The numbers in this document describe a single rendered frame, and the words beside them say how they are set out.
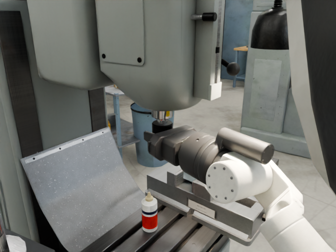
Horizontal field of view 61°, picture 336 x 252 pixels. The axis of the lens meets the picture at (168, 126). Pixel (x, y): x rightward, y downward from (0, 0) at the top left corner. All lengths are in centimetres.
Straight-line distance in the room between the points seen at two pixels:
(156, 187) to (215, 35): 52
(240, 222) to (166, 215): 21
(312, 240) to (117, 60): 43
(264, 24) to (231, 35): 715
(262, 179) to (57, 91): 63
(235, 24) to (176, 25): 711
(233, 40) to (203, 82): 709
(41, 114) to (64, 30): 32
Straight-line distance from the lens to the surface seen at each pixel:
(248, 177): 46
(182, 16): 51
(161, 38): 50
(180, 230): 80
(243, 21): 752
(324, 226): 260
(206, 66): 53
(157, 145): 58
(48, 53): 69
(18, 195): 95
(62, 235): 89
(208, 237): 78
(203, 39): 53
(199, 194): 79
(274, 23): 49
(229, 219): 78
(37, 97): 87
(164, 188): 87
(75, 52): 62
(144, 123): 288
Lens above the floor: 148
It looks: 20 degrees down
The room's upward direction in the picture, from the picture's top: straight up
